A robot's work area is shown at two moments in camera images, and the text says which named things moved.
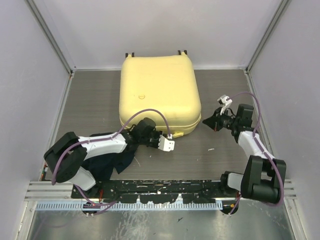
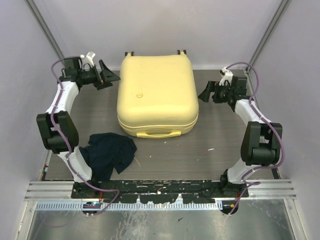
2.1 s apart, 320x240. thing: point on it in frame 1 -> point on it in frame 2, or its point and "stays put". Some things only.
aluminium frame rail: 46,191 stays put
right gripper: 214,121 -> 212,86
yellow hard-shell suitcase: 164,88 stays put
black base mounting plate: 155,191 stays put
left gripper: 157,134 -> 106,76
